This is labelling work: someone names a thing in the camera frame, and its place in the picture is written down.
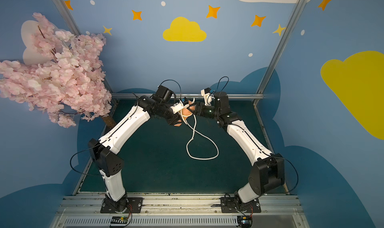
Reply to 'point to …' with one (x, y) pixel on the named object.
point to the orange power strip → (185, 111)
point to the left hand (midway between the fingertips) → (179, 114)
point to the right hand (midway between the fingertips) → (192, 106)
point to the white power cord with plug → (193, 137)
